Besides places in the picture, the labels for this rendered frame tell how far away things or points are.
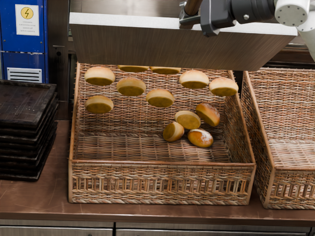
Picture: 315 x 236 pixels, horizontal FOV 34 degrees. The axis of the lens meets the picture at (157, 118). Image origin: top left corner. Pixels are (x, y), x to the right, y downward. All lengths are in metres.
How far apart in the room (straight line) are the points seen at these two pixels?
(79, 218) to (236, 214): 0.47
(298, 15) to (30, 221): 0.96
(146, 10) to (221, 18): 0.73
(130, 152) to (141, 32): 0.63
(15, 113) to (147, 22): 0.59
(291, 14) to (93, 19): 0.46
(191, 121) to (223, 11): 0.78
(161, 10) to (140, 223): 0.73
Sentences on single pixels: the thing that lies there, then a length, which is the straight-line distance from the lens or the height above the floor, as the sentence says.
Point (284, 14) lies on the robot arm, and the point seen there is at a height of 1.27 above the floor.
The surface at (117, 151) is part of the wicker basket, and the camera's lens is 1.82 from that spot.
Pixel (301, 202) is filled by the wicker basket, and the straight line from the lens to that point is 1.68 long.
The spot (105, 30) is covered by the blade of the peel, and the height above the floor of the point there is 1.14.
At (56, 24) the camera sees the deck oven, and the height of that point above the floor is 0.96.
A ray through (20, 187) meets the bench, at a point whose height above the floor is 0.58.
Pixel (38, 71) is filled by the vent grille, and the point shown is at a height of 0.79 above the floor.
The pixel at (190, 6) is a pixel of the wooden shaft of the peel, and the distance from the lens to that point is 1.14.
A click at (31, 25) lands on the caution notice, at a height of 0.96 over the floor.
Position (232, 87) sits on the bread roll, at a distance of 1.76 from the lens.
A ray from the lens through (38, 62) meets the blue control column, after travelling 1.90.
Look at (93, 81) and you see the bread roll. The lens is 1.71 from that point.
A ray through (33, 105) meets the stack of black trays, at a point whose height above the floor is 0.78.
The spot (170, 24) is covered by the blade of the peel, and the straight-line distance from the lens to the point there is 1.27.
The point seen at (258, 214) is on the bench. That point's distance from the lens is 1.63.
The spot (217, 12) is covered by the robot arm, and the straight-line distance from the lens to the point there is 1.15.
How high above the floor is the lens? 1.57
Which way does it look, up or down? 29 degrees down
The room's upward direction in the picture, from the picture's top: 5 degrees clockwise
